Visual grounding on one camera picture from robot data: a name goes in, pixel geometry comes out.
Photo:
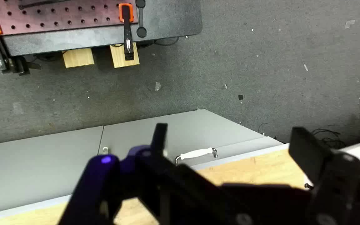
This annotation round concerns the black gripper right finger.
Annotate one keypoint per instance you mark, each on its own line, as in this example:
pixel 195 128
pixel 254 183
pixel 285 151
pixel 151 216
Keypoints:
pixel 309 151

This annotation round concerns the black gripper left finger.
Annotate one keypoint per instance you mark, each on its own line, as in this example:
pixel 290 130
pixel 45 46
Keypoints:
pixel 158 141

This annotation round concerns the silver cabinet lock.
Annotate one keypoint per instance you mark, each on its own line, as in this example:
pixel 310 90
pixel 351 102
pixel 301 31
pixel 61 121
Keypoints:
pixel 104 147

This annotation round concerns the gray base cabinet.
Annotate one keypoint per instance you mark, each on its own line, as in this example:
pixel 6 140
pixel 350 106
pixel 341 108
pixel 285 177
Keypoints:
pixel 43 166

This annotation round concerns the light wooden block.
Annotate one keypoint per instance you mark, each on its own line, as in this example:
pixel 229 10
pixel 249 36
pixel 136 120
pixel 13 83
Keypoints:
pixel 119 57
pixel 78 57

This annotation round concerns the black knobbed rod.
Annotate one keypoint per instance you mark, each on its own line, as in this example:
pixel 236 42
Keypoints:
pixel 141 30

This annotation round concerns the dark gray work table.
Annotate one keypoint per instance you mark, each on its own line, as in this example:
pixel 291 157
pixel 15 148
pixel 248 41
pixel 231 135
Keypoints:
pixel 168 16

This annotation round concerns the perforated reddish breadboard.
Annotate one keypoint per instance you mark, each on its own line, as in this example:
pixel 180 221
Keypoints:
pixel 63 16

